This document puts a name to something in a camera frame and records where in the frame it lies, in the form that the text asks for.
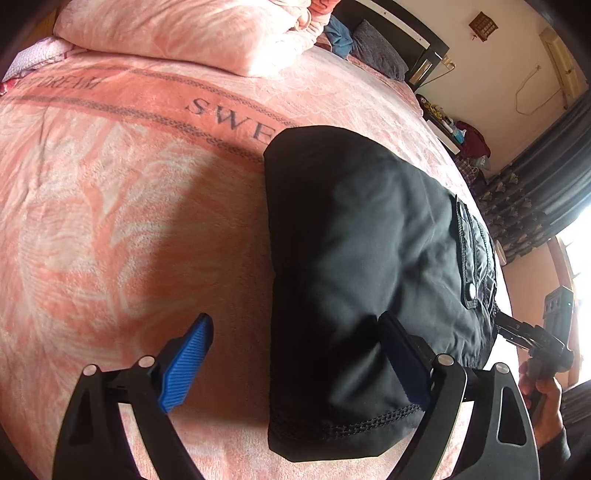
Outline black quilted pants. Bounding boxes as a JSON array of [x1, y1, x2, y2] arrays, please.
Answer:
[[263, 126, 497, 462]]

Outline person's right hand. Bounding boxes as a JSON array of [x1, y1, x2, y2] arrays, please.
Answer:
[[518, 362, 564, 449]]

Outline dark patterned curtain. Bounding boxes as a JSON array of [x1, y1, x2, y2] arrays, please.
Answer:
[[477, 92, 590, 263]]

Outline plaid cloth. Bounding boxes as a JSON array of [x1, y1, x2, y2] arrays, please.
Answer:
[[454, 154, 490, 185]]

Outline dark red garment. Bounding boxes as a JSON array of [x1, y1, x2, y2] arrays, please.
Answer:
[[456, 121, 491, 159]]

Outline pink floral bed blanket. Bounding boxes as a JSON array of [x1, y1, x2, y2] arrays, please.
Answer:
[[0, 43, 514, 480]]

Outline dark bedside table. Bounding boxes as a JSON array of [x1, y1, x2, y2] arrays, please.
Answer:
[[416, 94, 461, 157]]

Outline dark wooden headboard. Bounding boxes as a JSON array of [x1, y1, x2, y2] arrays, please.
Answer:
[[332, 0, 449, 91]]

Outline dark grey pillow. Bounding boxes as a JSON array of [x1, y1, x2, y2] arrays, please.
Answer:
[[351, 20, 409, 82]]

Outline blue garment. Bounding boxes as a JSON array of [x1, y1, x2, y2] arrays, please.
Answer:
[[324, 15, 353, 59]]

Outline pink white folded towel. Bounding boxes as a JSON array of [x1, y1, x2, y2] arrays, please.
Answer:
[[1, 36, 75, 96]]

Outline folded pink comforter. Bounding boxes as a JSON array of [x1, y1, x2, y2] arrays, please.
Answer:
[[54, 0, 336, 77]]

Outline white wall cable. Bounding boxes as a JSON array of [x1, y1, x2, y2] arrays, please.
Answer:
[[514, 64, 571, 116]]

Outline wall-mounted air conditioner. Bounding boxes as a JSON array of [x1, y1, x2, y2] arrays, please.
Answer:
[[540, 27, 586, 101]]

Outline right wall lamp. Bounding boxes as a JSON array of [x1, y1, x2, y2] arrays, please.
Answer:
[[469, 12, 498, 42]]

